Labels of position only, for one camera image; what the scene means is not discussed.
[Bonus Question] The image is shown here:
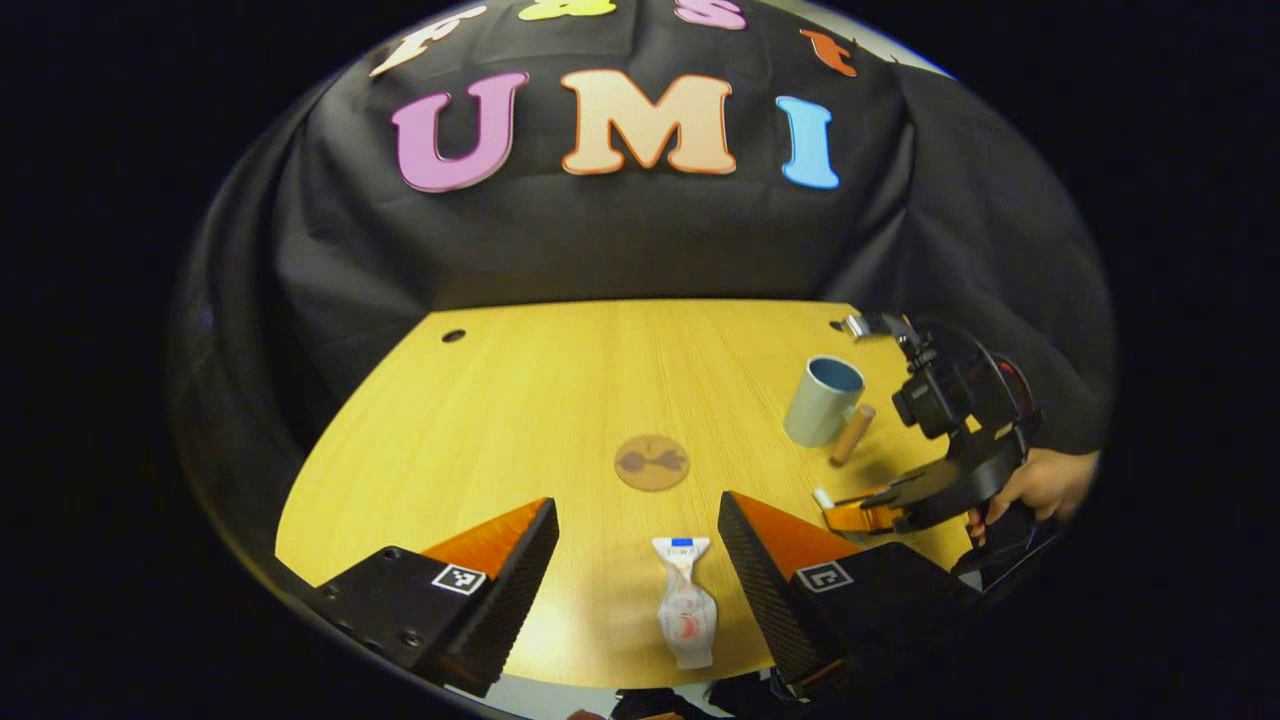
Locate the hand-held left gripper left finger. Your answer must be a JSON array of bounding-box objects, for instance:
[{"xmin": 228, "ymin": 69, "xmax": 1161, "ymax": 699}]
[{"xmin": 318, "ymin": 497, "xmax": 561, "ymax": 698}]

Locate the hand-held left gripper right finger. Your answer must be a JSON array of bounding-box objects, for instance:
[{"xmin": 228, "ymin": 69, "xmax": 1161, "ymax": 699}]
[{"xmin": 717, "ymin": 490, "xmax": 986, "ymax": 701}]

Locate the white toothpaste tube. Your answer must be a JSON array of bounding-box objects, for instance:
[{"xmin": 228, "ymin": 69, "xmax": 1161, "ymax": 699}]
[{"xmin": 652, "ymin": 537, "xmax": 719, "ymax": 670}]

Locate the grey cup with wooden handle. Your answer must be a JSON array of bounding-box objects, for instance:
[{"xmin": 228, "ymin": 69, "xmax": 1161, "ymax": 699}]
[{"xmin": 783, "ymin": 356, "xmax": 877, "ymax": 467}]

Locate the round brown coaster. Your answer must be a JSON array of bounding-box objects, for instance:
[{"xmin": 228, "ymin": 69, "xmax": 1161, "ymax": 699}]
[{"xmin": 614, "ymin": 434, "xmax": 691, "ymax": 492}]

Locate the wooden desktop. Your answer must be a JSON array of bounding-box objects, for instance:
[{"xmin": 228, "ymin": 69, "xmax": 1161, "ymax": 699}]
[{"xmin": 275, "ymin": 298, "xmax": 986, "ymax": 691}]

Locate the black backdrop cloth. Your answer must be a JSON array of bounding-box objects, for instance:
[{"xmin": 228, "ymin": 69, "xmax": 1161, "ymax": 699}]
[{"xmin": 170, "ymin": 0, "xmax": 1116, "ymax": 521}]

